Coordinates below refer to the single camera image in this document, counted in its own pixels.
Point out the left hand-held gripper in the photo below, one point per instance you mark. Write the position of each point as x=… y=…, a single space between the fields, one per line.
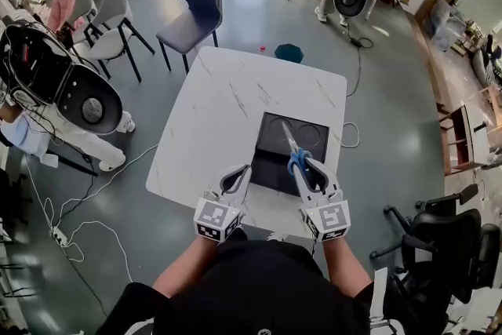
x=213 y=217

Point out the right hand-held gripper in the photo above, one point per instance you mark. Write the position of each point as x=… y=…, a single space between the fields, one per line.
x=329 y=217

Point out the black tray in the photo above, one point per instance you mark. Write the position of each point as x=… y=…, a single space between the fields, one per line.
x=274 y=137

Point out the person's right forearm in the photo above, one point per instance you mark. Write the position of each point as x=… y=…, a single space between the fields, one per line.
x=345 y=266

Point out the person's left forearm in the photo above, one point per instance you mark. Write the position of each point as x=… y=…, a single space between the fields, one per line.
x=184 y=266

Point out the person's white shoe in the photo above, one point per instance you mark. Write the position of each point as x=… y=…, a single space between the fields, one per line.
x=276 y=237

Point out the person's black shirt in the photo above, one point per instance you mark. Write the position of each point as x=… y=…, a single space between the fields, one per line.
x=255 y=286

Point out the teal octagonal stool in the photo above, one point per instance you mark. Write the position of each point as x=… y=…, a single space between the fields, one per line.
x=289 y=52

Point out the black office chair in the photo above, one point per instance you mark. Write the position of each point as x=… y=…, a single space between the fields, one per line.
x=447 y=239

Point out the wooden low table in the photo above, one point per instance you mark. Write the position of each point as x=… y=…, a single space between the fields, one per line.
x=470 y=129

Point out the white power strip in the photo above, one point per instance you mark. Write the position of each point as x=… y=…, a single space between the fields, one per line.
x=59 y=235

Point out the dark blue chair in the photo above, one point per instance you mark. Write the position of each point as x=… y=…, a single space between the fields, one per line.
x=196 y=0

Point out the plastic-wrapped bundle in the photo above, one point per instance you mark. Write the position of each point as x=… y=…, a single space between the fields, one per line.
x=445 y=23

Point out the grey chair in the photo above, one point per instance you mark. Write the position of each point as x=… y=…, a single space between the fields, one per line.
x=84 y=6
x=113 y=12

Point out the pink jacket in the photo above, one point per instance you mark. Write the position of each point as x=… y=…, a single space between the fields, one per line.
x=62 y=8

